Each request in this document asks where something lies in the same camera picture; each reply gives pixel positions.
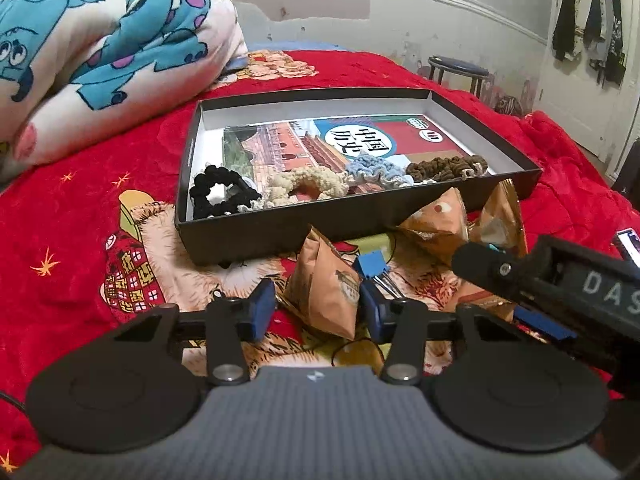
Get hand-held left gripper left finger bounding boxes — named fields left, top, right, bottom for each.
left=113, top=278, right=279, bottom=386

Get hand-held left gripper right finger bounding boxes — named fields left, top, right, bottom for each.
left=359, top=280, right=521, bottom=386

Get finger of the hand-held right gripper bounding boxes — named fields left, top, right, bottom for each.
left=451, top=241, right=540, bottom=302
left=512, top=305, right=577, bottom=343

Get blue binder clip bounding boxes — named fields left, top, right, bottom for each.
left=351, top=249, right=401, bottom=302

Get black shallow cardboard box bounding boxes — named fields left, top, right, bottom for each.
left=174, top=87, right=544, bottom=267

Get brown scrunchie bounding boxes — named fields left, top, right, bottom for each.
left=405, top=154, right=494, bottom=184

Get beige scrunchie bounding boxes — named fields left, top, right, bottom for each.
left=262, top=165, right=350, bottom=209

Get black scrunchie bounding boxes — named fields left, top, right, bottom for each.
left=189, top=162, right=263, bottom=220

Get light blue scrunchie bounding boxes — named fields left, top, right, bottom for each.
left=345, top=154, right=416, bottom=189

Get smartphone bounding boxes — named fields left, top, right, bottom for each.
left=614, top=228, right=640, bottom=266

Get dark round object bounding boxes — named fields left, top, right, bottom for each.
left=492, top=95, right=524, bottom=117

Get illustrated history book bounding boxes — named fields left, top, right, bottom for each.
left=222, top=114, right=476, bottom=196

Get white door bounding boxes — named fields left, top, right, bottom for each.
left=545, top=0, right=640, bottom=162

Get round black stool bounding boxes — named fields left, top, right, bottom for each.
left=427, top=56, right=490, bottom=99

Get red printed blanket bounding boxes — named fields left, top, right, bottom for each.
left=0, top=50, right=640, bottom=467

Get hanging dark clothes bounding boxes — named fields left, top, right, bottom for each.
left=550, top=0, right=629, bottom=91

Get blue monster printed blanket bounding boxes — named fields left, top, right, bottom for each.
left=0, top=0, right=249, bottom=184

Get thin black hair tie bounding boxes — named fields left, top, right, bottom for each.
left=331, top=337, right=386, bottom=377

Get black cable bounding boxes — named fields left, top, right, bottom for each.
left=0, top=392, right=32, bottom=414

